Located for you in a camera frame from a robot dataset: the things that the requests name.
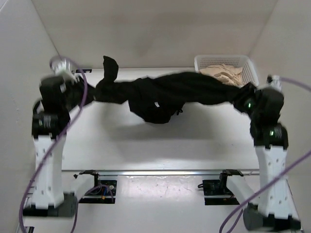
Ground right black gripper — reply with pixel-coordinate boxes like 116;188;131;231
225;82;260;120

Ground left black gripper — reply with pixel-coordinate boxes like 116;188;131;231
61;74;103;112

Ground black trousers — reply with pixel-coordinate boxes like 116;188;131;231
88;56;256;124

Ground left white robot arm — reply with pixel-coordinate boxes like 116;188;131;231
20;74;102;218

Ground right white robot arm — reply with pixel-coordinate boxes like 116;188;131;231
218;83;301;233

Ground beige trousers in basket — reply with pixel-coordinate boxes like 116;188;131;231
199;64;245;86

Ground dark label sticker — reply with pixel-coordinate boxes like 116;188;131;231
75;69;92;73

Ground white plastic basket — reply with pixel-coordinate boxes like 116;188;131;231
194;55;259;86

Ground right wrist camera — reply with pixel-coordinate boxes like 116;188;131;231
266;75;282;92

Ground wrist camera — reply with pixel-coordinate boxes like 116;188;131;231
266;75;282;92
50;58;74;80

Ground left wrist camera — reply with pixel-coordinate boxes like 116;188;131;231
50;58;74;80

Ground aluminium front rail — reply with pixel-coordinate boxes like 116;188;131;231
62;169;260;177

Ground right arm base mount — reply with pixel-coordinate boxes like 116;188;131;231
197;169;244;206

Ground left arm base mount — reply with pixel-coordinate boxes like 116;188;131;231
70;170;117;204

